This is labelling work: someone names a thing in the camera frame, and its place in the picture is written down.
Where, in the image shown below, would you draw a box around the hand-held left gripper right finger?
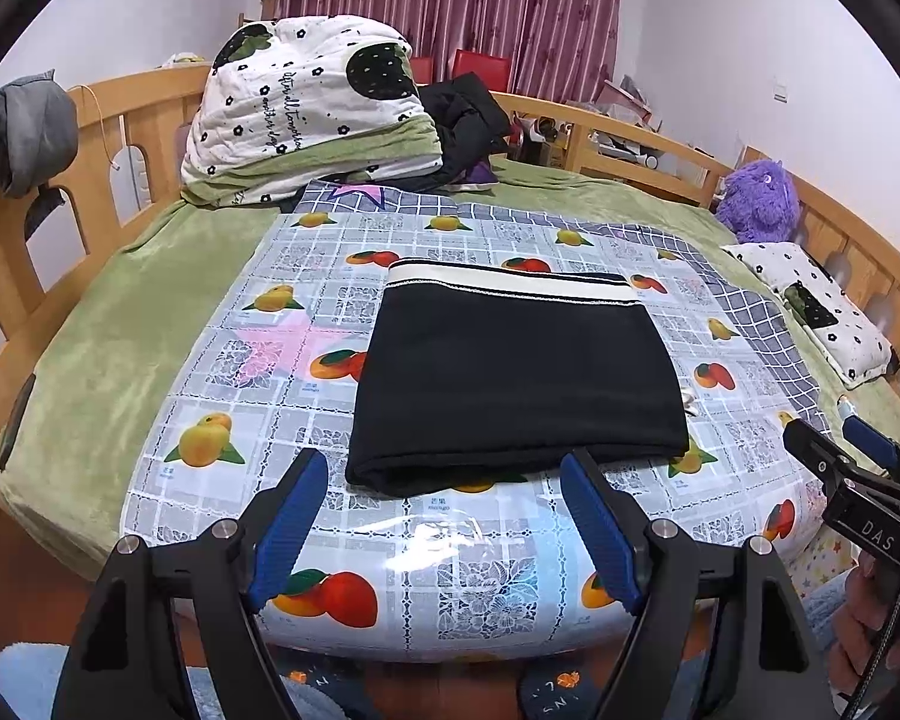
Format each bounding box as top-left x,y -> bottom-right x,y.
559,448 -> 833,720

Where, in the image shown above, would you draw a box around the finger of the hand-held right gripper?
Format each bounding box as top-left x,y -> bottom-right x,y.
838,397 -> 900,482
784,416 -> 857,482

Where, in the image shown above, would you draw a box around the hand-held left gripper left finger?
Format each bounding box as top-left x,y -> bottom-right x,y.
51,448 -> 331,720

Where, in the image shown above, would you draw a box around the black pants with white stripes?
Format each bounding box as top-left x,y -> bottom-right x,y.
343,259 -> 692,497

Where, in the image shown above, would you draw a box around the person's right hand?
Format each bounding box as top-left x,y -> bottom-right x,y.
829,555 -> 900,698

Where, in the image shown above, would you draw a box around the star print sheet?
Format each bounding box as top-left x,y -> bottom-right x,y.
791,517 -> 856,586

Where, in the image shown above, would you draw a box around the white flower print pillow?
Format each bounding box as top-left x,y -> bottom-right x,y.
724,241 -> 897,391

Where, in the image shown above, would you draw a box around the grey checked sheet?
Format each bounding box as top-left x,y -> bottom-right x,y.
292,178 -> 826,428

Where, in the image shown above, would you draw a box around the fruit print plastic sheet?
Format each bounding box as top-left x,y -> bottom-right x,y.
120,206 -> 830,665

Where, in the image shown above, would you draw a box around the dark blue slipper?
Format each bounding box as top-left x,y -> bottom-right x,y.
517,671 -> 623,720
281,664 -> 368,720

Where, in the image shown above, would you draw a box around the purple plush toy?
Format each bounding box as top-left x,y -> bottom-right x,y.
714,157 -> 802,245

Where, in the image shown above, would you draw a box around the green fleece blanket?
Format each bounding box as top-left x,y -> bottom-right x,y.
0,157 -> 900,578

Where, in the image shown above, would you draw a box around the pile of desk clutter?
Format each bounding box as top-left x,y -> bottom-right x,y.
510,75 -> 713,181

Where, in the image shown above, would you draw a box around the white flower print quilt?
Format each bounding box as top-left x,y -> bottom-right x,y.
180,15 -> 445,209

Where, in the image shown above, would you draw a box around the black jacket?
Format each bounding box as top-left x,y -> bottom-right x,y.
418,73 -> 512,188

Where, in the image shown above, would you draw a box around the grey cloth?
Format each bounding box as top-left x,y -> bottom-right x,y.
0,71 -> 80,237

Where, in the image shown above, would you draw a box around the maroon striped curtain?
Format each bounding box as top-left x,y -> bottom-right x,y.
262,0 -> 627,102

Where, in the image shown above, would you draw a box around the black cable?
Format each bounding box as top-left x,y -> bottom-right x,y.
844,457 -> 900,717

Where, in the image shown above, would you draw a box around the wooden bed frame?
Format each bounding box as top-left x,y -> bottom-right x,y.
0,64 -> 900,511

